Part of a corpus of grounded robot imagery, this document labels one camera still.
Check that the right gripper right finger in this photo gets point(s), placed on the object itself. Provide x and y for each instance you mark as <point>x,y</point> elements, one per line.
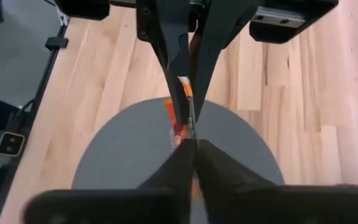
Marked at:
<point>275,205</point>

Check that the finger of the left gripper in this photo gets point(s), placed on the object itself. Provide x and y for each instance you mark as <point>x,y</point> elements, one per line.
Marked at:
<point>216,31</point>
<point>169,37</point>

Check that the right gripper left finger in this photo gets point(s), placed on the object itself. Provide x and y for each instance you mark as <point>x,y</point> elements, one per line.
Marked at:
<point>135,208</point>

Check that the yellow tea packet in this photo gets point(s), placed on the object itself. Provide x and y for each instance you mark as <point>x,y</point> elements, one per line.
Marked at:
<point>169,112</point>

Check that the round grey woven mat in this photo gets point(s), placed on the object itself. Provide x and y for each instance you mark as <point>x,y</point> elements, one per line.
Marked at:
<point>120,155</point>

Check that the black metal table frame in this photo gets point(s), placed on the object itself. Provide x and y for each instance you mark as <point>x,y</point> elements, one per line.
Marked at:
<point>47,76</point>

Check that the small black depth camera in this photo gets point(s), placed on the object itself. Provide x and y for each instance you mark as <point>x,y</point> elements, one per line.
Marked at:
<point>9,143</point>

